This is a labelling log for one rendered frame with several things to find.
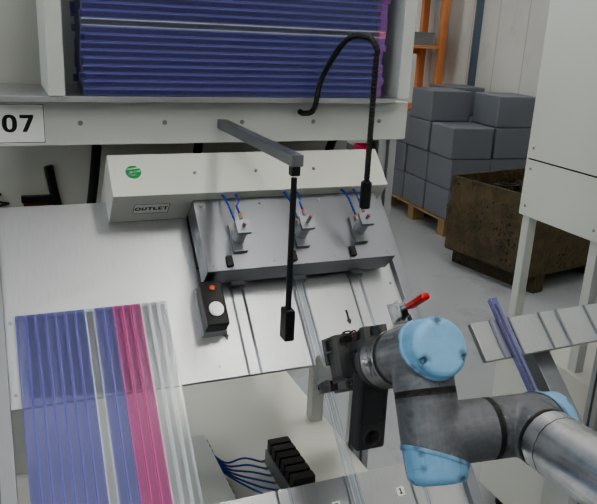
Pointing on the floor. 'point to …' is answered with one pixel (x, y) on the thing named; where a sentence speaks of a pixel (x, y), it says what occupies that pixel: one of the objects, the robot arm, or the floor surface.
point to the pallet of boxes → (456, 143)
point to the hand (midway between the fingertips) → (328, 389)
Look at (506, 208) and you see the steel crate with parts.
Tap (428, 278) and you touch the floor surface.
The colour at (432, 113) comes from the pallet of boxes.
